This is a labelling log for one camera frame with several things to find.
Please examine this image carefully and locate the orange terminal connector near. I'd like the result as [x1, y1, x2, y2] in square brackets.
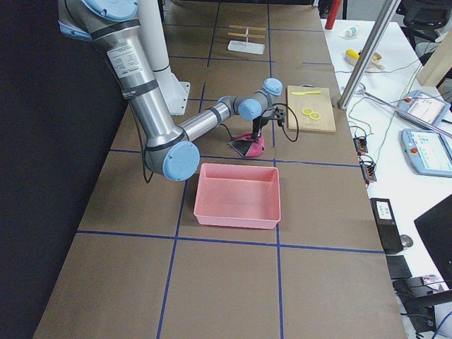
[359, 155, 376, 185]

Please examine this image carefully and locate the lemon slice near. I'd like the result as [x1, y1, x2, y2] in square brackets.
[309, 112, 321, 121]

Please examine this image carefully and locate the white blue tube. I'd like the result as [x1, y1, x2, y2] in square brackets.
[344, 25, 359, 38]

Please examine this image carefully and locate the teach pendant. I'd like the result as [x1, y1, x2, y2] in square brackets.
[400, 129, 451, 178]
[397, 90, 451, 126]

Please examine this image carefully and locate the wooden dustpan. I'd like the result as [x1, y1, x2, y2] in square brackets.
[367, 53, 385, 71]

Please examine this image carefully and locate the black office chair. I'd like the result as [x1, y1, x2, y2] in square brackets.
[397, 1, 451, 47]

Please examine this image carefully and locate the teach pendant far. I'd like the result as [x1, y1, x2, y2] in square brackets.
[397, 90, 451, 126]

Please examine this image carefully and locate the lemon slice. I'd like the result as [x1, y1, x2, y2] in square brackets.
[302, 108, 314, 116]
[309, 112, 321, 121]

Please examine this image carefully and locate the white towel rack base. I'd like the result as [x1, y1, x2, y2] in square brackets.
[227, 40, 265, 55]

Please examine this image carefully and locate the pink microfiber cloth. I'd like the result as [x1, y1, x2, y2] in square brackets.
[230, 133, 265, 157]

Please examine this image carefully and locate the black power adapter box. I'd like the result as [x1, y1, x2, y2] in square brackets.
[369, 198, 403, 255]

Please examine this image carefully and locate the orange terminal connector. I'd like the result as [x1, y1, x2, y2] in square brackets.
[353, 136, 368, 155]
[359, 155, 376, 185]

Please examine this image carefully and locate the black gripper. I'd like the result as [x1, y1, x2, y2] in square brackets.
[252, 115, 268, 141]

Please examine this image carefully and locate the orange terminal connector far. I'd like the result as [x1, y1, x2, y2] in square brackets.
[353, 136, 368, 155]

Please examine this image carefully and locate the pink plastic bin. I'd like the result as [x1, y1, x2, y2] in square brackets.
[194, 163, 281, 230]

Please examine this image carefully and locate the aluminium frame post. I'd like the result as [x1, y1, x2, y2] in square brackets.
[338, 0, 400, 110]

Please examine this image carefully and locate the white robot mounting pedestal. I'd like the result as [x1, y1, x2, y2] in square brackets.
[138, 0, 191, 116]

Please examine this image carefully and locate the lemon slice far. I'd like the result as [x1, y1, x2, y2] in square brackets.
[302, 108, 314, 116]

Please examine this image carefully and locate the teach pendant near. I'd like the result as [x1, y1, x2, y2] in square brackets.
[400, 129, 451, 178]

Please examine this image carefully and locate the red cylinder bottle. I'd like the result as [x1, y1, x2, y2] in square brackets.
[325, 0, 343, 30]

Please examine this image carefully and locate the bamboo cutting board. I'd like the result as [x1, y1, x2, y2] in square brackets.
[286, 85, 336, 133]

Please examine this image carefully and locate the yellow plastic knife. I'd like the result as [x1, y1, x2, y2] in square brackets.
[290, 90, 322, 96]

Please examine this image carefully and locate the black monitor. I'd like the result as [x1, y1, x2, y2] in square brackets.
[415, 197, 451, 288]

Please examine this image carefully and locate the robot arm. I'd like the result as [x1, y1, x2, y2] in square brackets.
[58, 1, 283, 181]

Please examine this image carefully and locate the wooden box right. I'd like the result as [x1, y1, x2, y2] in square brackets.
[417, 32, 451, 87]

